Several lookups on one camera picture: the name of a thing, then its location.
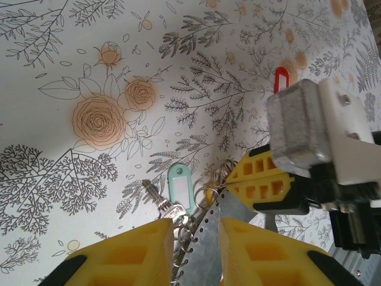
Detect metal band keyring with rings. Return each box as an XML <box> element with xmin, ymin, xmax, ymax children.
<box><xmin>168</xmin><ymin>158</ymin><xmax>260</xmax><ymax>286</ymax></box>

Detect aluminium mounting rail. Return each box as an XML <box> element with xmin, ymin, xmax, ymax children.
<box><xmin>326</xmin><ymin>245</ymin><xmax>381</xmax><ymax>286</ymax></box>

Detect key with red tag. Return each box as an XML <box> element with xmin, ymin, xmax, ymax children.
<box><xmin>273</xmin><ymin>67</ymin><xmax>291</xmax><ymax>95</ymax></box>

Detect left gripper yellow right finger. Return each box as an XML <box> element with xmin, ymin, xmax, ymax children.
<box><xmin>218</xmin><ymin>217</ymin><xmax>364</xmax><ymax>286</ymax></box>

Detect silver key with teal tag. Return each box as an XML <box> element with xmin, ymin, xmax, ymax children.
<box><xmin>142</xmin><ymin>165</ymin><xmax>199</xmax><ymax>230</ymax></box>

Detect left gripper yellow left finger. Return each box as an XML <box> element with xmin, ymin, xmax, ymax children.
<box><xmin>50</xmin><ymin>219</ymin><xmax>175</xmax><ymax>286</ymax></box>

